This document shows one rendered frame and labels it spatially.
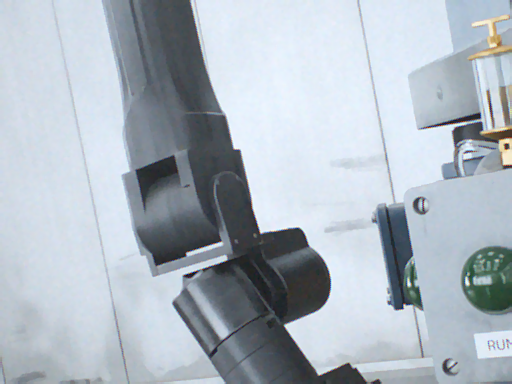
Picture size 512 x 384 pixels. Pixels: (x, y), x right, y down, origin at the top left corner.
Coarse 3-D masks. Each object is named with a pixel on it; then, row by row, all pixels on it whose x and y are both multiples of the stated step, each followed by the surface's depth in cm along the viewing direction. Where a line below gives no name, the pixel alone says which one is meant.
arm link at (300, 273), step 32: (224, 192) 82; (224, 224) 81; (256, 224) 84; (192, 256) 83; (256, 256) 87; (288, 256) 89; (320, 256) 91; (288, 288) 86; (320, 288) 90; (288, 320) 88
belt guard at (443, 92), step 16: (464, 48) 88; (480, 48) 84; (432, 64) 97; (448, 64) 92; (464, 64) 89; (416, 80) 102; (432, 80) 98; (448, 80) 93; (464, 80) 89; (416, 96) 103; (432, 96) 98; (448, 96) 94; (464, 96) 90; (416, 112) 104; (432, 112) 99; (448, 112) 95; (464, 112) 91; (480, 112) 87
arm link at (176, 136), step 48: (144, 0) 83; (144, 48) 83; (192, 48) 85; (144, 96) 83; (192, 96) 83; (144, 144) 83; (192, 144) 81; (144, 192) 84; (192, 192) 81; (144, 240) 84; (192, 240) 83
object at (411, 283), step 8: (408, 264) 55; (408, 272) 54; (416, 272) 54; (408, 280) 54; (416, 280) 54; (408, 288) 54; (416, 288) 54; (408, 296) 55; (416, 296) 54; (416, 304) 54
